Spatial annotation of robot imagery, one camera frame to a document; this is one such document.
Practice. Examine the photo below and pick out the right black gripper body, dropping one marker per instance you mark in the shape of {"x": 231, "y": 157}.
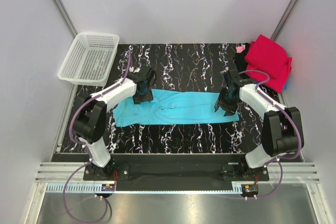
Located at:
{"x": 228, "y": 104}

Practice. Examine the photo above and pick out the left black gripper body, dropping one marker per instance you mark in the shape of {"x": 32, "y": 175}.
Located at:
{"x": 142, "y": 97}

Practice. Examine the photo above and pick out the cyan t shirt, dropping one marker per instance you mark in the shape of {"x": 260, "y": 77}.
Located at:
{"x": 171, "y": 107}

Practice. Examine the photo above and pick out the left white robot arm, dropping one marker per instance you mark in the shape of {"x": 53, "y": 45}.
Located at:
{"x": 89, "y": 121}

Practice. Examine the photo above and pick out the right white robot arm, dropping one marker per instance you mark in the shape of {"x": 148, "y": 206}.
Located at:
{"x": 281, "y": 134}

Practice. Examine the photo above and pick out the folded black t shirt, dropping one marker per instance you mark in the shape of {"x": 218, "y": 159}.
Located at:
{"x": 239, "y": 59}

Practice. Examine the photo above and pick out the pink paper tag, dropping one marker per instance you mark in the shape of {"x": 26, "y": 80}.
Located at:
{"x": 240, "y": 49}

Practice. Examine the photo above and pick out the white plastic basket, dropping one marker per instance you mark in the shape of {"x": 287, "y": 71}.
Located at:
{"x": 89, "y": 59}

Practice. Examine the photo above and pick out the folded red t shirt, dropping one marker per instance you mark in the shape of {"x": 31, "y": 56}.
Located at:
{"x": 266, "y": 58}

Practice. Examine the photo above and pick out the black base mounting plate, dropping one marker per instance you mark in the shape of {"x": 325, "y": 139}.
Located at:
{"x": 187, "y": 165}

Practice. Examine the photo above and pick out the left corner metal post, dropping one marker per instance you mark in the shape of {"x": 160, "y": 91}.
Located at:
{"x": 65, "y": 17}

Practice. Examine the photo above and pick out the corner metal post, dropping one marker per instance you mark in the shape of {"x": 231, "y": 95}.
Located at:
{"x": 284, "y": 18}
{"x": 65, "y": 17}

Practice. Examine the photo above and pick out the right corner metal post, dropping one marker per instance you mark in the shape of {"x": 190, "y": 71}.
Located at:
{"x": 284, "y": 18}

